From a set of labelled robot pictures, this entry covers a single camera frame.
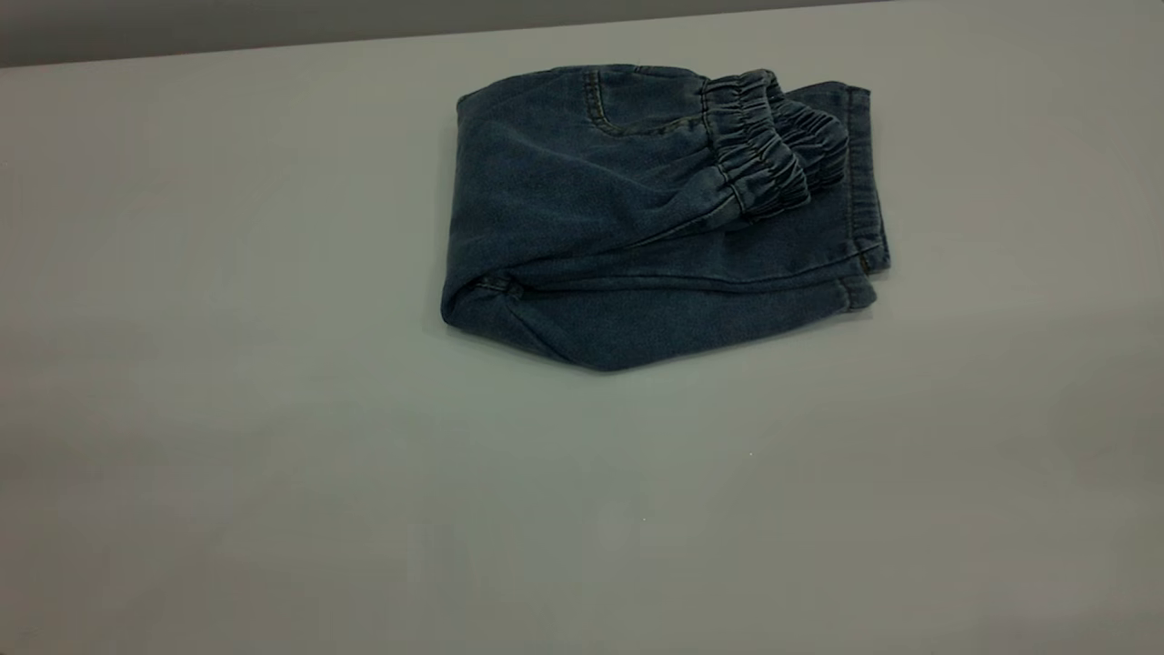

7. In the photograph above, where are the blue denim shorts with print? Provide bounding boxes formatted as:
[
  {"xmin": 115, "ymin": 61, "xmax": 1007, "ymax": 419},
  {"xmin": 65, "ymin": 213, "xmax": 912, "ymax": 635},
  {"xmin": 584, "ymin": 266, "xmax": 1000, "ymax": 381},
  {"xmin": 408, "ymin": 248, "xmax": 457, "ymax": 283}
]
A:
[{"xmin": 440, "ymin": 63, "xmax": 893, "ymax": 373}]

